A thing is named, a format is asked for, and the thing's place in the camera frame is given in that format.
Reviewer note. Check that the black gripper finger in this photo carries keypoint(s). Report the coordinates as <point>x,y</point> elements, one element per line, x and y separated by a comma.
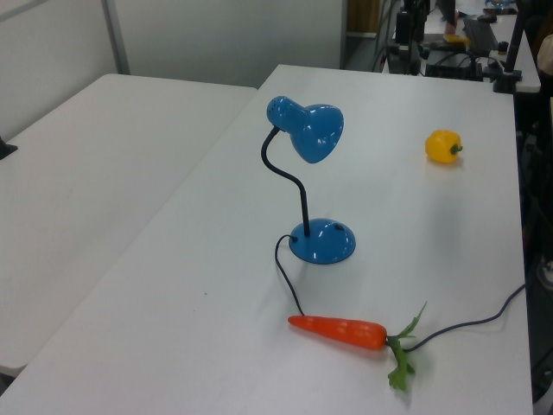
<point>414,62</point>
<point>397,48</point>

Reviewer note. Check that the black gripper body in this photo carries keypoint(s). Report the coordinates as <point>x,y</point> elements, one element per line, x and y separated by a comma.
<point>403,27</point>

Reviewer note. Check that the blue desk lamp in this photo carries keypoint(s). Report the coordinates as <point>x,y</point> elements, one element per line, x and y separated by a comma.
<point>322,248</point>

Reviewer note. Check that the yellow flat item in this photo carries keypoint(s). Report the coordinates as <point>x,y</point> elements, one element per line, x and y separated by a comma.
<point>455,39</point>

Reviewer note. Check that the black keyboard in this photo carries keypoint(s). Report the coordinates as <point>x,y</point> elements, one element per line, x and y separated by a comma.
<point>479,34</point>

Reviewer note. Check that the yellow toy bell pepper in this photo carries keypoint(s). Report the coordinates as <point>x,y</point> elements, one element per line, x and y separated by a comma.
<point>440,149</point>

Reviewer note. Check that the orange toy carrot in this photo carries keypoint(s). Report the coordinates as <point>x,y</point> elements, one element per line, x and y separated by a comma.
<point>341,330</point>

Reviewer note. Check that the black table clamp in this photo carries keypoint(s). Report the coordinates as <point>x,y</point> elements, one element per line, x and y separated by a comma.
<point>6,149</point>

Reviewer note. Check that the black camera stand pole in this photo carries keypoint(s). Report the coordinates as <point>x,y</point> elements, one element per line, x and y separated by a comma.
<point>514,47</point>

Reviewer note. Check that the grey partition post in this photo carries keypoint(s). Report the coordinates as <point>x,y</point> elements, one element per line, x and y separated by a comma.
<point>116,36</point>

